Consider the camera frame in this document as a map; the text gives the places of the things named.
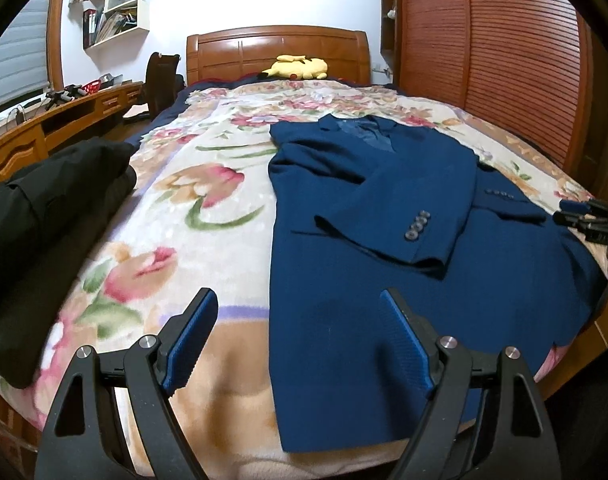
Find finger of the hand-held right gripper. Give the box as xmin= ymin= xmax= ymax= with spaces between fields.
xmin=558 ymin=199 xmax=605 ymax=216
xmin=551 ymin=210 xmax=602 ymax=229

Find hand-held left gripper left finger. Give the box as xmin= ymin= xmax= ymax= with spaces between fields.
xmin=34 ymin=287 xmax=219 ymax=480

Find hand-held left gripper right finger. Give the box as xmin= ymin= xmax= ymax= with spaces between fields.
xmin=379 ymin=287 xmax=556 ymax=480

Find navy blue suit jacket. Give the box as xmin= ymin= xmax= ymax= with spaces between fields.
xmin=268 ymin=114 xmax=608 ymax=453

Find black folded clothes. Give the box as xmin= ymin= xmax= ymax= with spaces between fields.
xmin=0 ymin=139 xmax=137 ymax=390

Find wooden door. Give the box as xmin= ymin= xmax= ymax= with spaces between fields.
xmin=579 ymin=20 xmax=608 ymax=196

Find floral blanket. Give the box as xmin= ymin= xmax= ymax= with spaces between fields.
xmin=0 ymin=82 xmax=608 ymax=480

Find wooden louvered wardrobe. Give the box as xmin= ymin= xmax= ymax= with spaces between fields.
xmin=394 ymin=0 xmax=592 ymax=171

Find wooden desk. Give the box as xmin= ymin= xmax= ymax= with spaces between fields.
xmin=0 ymin=82 xmax=144 ymax=191

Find dark wooden chair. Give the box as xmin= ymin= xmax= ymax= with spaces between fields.
xmin=122 ymin=51 xmax=185 ymax=123

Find black tool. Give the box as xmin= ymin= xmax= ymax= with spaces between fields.
xmin=46 ymin=85 xmax=84 ymax=106

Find yellow plush toy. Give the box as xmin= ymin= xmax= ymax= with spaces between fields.
xmin=258 ymin=54 xmax=329 ymax=81

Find grey window blind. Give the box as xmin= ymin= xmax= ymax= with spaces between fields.
xmin=0 ymin=0 xmax=52 ymax=113

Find black binders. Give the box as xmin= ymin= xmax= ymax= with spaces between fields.
xmin=82 ymin=9 xmax=97 ymax=48

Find white wall shelf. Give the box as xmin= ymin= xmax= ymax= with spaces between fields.
xmin=81 ymin=0 xmax=155 ymax=51

